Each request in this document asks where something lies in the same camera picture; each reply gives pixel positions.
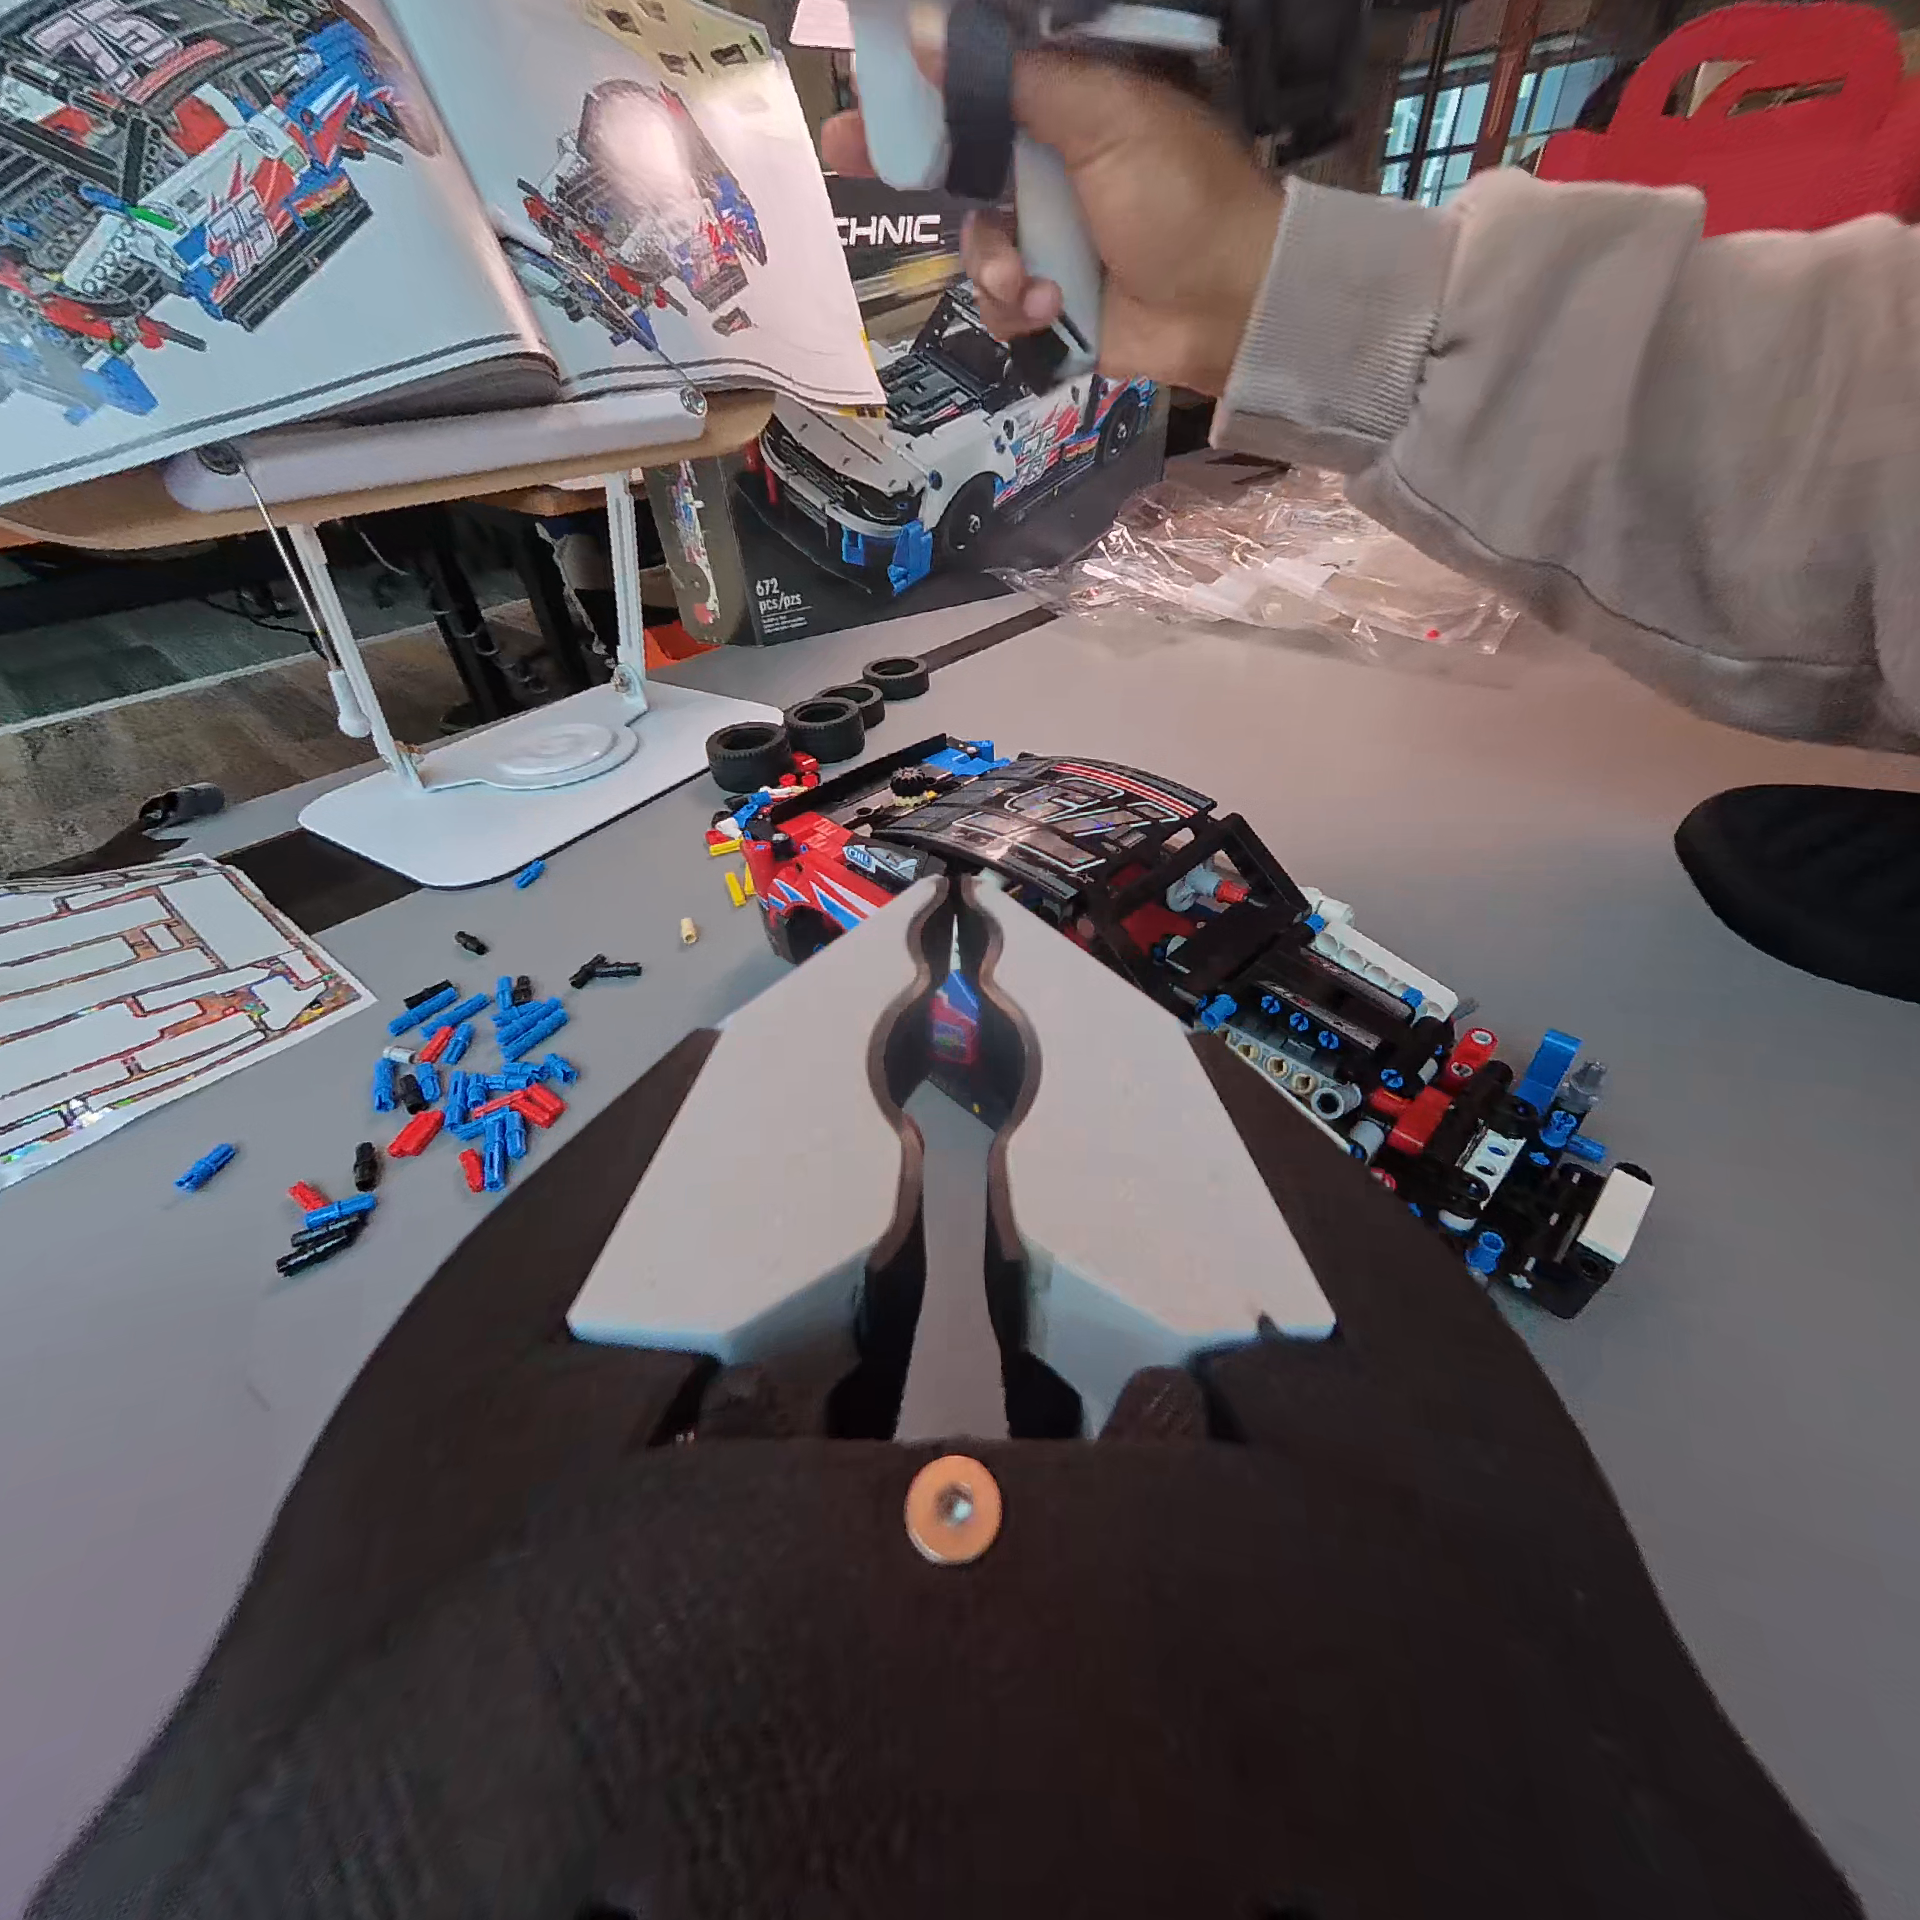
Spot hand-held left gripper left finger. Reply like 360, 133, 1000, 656
567, 874, 961, 1364

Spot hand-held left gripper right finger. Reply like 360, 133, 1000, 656
960, 874, 1340, 1386

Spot toy brick race car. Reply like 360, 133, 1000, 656
710, 736, 1657, 1321

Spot person's right forearm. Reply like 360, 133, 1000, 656
1206, 164, 1920, 753

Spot grey desk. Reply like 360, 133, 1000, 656
0, 451, 1920, 1920

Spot person's right hand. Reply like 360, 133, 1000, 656
822, 53, 1295, 400

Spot toy car set box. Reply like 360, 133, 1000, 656
644, 172, 1173, 649

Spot pile of blue pins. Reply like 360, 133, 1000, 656
273, 977, 580, 1280

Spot pile of mixed small bricks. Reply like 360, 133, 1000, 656
709, 796, 782, 912

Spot clear plastic bags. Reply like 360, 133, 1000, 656
996, 458, 1518, 664

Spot white book stand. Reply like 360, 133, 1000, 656
158, 393, 789, 890

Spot used sticker sheet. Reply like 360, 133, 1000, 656
0, 856, 377, 1194

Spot wooden table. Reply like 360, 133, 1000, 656
0, 402, 776, 553

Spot red bag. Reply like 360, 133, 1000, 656
1536, 0, 1920, 238

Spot dark cloth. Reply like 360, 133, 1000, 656
1676, 785, 1920, 1003

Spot open instruction booklet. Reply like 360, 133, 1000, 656
0, 0, 887, 506

